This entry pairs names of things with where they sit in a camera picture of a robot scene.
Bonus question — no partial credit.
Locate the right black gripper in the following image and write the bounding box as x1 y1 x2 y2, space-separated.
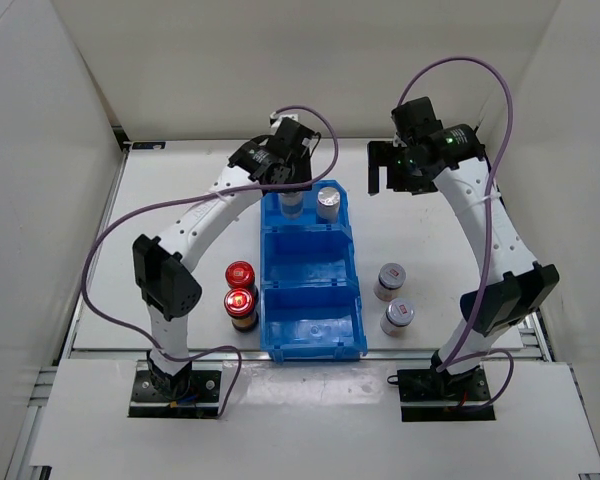
367 141 439 197

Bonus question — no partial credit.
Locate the silver-lid salt shaker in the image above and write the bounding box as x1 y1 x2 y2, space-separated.
316 186 341 224
278 191 304 220

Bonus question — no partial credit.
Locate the white-lid spice jar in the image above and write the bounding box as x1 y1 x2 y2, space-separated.
374 263 406 302
380 298 415 336

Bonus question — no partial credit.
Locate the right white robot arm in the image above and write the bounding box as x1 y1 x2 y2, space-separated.
367 124 559 400

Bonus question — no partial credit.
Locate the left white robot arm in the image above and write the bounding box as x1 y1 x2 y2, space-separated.
132 134 315 400

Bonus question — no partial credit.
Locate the far blue storage bin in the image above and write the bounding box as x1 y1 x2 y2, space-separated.
260 180 351 230

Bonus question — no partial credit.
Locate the blue storage bin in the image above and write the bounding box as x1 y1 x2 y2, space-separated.
260 226 358 285
260 282 368 363
260 180 351 230

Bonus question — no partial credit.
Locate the middle blue storage bin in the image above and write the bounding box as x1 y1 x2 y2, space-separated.
260 226 358 285

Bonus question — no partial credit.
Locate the far red-lid sauce jar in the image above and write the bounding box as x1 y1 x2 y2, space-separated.
225 260 258 297

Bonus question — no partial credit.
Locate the red-lid sauce jar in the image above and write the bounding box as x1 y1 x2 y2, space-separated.
224 288 259 333
225 260 258 297

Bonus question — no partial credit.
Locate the near red-lid sauce jar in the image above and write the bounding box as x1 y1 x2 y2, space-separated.
224 288 259 333

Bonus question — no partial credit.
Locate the near blue storage bin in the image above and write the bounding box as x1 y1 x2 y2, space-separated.
260 282 368 363

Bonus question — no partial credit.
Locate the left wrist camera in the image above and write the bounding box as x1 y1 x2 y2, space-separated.
269 114 316 152

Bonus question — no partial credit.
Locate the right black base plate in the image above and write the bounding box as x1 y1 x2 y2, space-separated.
387 367 496 423

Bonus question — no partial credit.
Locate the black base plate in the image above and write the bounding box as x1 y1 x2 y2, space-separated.
387 367 496 423
127 362 222 420

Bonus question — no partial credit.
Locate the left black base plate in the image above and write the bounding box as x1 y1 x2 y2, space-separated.
127 362 222 420

